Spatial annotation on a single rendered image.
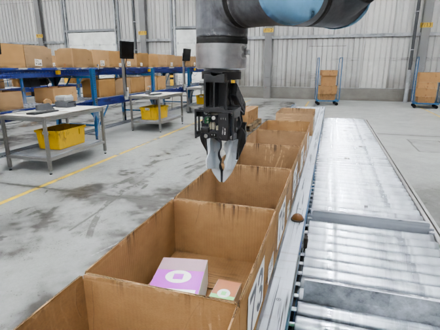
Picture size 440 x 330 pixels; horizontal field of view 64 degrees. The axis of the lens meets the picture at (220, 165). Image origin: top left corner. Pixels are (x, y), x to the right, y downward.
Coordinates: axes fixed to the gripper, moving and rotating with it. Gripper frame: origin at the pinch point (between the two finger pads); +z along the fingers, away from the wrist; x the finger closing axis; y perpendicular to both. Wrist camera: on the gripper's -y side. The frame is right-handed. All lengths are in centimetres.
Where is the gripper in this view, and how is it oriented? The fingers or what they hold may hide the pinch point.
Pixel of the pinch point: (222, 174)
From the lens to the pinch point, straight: 70.8
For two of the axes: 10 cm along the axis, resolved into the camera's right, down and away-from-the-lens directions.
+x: 9.7, 0.8, -2.3
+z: -0.1, 9.6, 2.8
